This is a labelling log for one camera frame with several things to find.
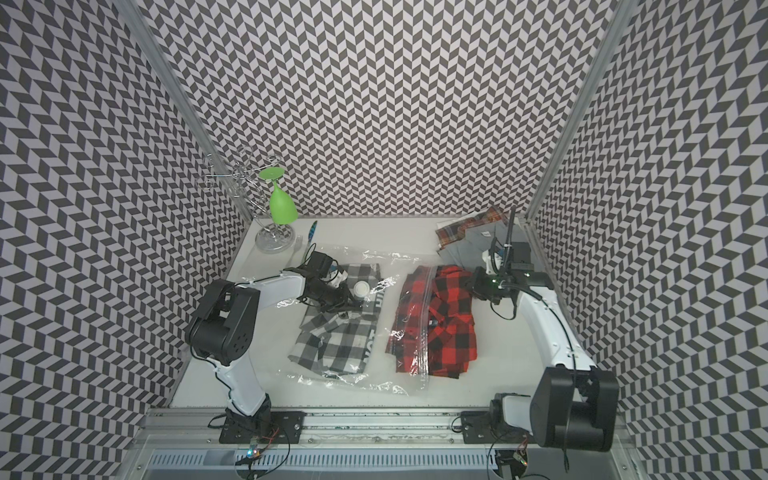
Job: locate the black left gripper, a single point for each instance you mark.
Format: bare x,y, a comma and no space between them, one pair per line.
343,304

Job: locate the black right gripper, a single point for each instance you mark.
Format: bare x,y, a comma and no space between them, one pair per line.
477,285

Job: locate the clear plastic vacuum bag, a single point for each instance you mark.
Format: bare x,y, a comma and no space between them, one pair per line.
374,341

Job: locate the grey shirt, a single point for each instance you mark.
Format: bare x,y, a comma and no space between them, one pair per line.
466,253

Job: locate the red black buffalo plaid shirt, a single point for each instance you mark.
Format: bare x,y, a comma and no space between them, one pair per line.
433,331

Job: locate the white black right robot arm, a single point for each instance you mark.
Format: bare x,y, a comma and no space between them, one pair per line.
575,404

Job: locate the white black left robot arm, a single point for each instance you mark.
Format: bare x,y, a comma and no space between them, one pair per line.
222,327

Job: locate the white round bag valve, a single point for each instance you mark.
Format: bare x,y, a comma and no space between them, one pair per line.
361,289

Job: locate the black white plaid shirt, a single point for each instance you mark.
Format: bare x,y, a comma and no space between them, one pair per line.
336,345

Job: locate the blue green pen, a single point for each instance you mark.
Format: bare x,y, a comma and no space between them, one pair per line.
311,232

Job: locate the green plastic wine glass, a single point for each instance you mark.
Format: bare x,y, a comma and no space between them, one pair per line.
282,208

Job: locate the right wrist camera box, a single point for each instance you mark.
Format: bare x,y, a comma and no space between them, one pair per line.
487,259

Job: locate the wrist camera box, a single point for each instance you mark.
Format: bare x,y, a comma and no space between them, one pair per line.
487,259
318,265

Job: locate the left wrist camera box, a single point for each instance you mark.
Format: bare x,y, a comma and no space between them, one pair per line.
318,265

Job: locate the aluminium frame right floor rail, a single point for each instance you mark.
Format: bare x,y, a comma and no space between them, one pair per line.
558,282

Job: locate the aluminium front rail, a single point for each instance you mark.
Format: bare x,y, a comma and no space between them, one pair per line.
323,426

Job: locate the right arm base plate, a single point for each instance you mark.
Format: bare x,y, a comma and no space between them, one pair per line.
478,427

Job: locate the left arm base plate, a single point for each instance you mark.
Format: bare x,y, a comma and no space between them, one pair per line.
281,427

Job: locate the left electronics board with wires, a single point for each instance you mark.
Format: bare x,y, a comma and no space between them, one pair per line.
252,465

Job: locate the electronics board with wires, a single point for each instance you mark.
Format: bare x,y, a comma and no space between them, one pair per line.
252,465
510,463

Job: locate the right electronics board with wires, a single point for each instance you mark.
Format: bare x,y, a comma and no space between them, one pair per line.
510,463

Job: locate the aluminium frame corner post right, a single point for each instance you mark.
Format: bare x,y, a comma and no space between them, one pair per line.
604,54

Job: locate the aluminium frame corner post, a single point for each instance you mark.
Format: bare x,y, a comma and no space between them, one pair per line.
604,54
145,39

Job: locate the aluminium frame corner post left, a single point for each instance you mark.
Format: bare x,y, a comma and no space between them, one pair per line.
145,39

